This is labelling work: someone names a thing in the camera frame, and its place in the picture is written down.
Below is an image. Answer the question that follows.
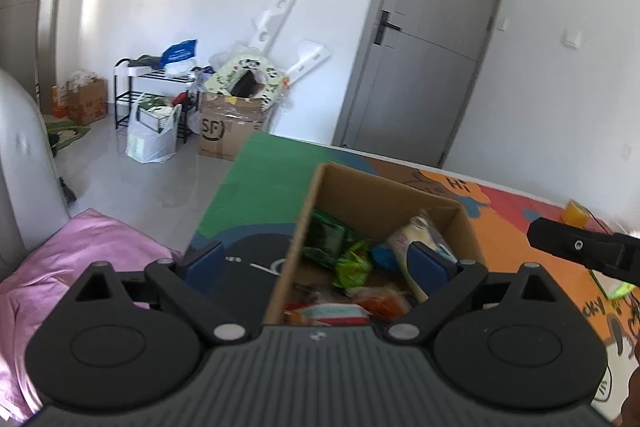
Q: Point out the red and white snack packet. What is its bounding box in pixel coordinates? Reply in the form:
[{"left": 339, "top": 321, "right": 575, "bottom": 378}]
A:
[{"left": 285, "top": 301, "right": 372, "bottom": 328}]

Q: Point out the pink blanket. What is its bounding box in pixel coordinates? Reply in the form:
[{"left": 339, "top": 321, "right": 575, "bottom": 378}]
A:
[{"left": 0, "top": 207, "right": 187, "bottom": 426}]

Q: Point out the green floor mat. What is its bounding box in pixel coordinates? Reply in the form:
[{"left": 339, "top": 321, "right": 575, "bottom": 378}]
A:
[{"left": 45, "top": 119, "right": 92, "bottom": 156}]

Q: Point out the blue and white bag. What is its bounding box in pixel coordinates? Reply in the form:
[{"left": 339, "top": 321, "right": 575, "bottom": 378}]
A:
[{"left": 160, "top": 39, "right": 199, "bottom": 76}]

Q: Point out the white rounded furniture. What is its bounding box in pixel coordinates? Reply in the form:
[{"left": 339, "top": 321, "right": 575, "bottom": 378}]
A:
[{"left": 0, "top": 67, "right": 72, "bottom": 281}]

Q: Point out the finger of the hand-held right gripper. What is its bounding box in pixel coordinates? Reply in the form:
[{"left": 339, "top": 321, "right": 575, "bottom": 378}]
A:
[{"left": 526, "top": 217, "right": 621, "bottom": 268}]

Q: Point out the pink translucent snack packet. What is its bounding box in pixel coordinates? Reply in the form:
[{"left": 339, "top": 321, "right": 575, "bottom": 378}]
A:
[{"left": 387, "top": 213, "right": 459, "bottom": 304}]

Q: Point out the person's right forearm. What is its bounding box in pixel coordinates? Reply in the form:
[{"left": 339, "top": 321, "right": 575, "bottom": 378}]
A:
[{"left": 620, "top": 342, "right": 640, "bottom": 427}]

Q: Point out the yellow-brown tape roll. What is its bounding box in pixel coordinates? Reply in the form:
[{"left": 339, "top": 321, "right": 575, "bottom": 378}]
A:
[{"left": 562, "top": 200, "right": 592, "bottom": 229}]

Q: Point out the short white board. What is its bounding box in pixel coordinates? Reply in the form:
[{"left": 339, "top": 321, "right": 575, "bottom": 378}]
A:
[{"left": 284, "top": 40, "right": 332, "bottom": 86}]

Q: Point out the taped brown floor carton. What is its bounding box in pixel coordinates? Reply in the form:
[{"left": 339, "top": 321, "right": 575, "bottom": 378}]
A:
[{"left": 198, "top": 91, "right": 269, "bottom": 162}]

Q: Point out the black shoe rack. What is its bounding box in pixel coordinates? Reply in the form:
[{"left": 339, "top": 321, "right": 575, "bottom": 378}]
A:
[{"left": 113, "top": 56, "right": 202, "bottom": 144}]

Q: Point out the grey door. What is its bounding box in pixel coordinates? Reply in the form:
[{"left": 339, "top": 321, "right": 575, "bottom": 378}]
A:
[{"left": 331, "top": 0, "right": 514, "bottom": 168}]

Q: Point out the tall white board with holes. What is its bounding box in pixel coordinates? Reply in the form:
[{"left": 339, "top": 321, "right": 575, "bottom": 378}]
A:
[{"left": 244, "top": 0, "right": 307, "bottom": 56}]

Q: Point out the blue snack packet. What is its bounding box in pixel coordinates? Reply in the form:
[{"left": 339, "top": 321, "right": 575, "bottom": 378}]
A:
[{"left": 371, "top": 243, "right": 402, "bottom": 279}]

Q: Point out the small orange snack packet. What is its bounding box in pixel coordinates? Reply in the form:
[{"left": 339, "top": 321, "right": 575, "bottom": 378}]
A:
[{"left": 349, "top": 286, "right": 417, "bottom": 321}]

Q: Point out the dark green snack packet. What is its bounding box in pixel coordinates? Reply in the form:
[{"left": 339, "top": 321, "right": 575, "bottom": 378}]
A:
[{"left": 301, "top": 209, "right": 359, "bottom": 271}]

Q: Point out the green and white snack packet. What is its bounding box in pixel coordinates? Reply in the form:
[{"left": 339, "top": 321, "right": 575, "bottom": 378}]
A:
[{"left": 334, "top": 239, "right": 374, "bottom": 291}]

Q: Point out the panda toilet seat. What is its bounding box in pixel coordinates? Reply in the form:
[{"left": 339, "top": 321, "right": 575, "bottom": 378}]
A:
[{"left": 204, "top": 51, "right": 287, "bottom": 111}]

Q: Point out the colourful cartoon table mat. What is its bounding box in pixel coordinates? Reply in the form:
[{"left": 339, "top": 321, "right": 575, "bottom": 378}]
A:
[{"left": 185, "top": 131, "right": 640, "bottom": 419}]

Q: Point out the black door handle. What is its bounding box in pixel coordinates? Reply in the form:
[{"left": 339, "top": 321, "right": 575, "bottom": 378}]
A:
[{"left": 374, "top": 10, "right": 404, "bottom": 47}]

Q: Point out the brown cardboard box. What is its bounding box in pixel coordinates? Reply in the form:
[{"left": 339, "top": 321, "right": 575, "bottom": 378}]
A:
[{"left": 262, "top": 162, "right": 487, "bottom": 329}]

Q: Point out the bright green candy packet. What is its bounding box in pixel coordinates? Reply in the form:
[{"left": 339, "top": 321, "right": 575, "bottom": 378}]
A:
[{"left": 590, "top": 269, "right": 639, "bottom": 303}]

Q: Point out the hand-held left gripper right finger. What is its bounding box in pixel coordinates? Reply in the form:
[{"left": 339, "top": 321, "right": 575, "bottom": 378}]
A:
[{"left": 387, "top": 241, "right": 566, "bottom": 343}]

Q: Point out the white plastic bag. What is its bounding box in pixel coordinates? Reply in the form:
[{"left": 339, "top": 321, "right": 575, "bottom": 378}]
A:
[{"left": 124, "top": 92, "right": 183, "bottom": 164}]

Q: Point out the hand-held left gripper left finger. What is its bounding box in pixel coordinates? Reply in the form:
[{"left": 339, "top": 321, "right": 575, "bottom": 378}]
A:
[{"left": 72, "top": 241, "right": 252, "bottom": 346}]

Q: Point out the orange and brown floor carton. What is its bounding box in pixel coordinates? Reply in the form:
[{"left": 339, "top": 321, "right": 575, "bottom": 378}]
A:
[{"left": 51, "top": 71, "right": 108, "bottom": 126}]

